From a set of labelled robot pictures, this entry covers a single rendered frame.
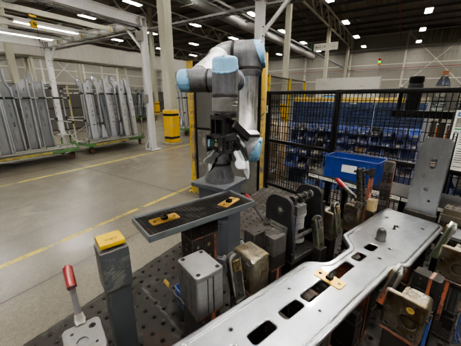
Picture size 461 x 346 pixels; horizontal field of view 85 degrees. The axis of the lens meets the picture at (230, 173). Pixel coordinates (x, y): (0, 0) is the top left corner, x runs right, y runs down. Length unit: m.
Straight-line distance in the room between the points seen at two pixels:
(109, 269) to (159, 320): 0.45
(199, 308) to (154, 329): 0.45
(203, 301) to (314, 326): 0.26
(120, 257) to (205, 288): 0.23
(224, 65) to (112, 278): 0.62
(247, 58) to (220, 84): 0.46
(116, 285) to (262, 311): 0.37
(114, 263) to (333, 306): 0.56
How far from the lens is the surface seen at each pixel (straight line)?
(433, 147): 1.38
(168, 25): 8.92
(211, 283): 0.65
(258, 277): 0.77
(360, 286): 0.85
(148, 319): 1.14
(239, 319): 0.69
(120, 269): 0.74
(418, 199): 1.44
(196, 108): 3.91
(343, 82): 7.90
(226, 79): 0.74
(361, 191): 1.20
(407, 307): 0.81
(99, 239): 0.74
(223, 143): 0.74
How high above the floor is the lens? 1.50
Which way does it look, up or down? 17 degrees down
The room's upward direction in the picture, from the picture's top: straight up
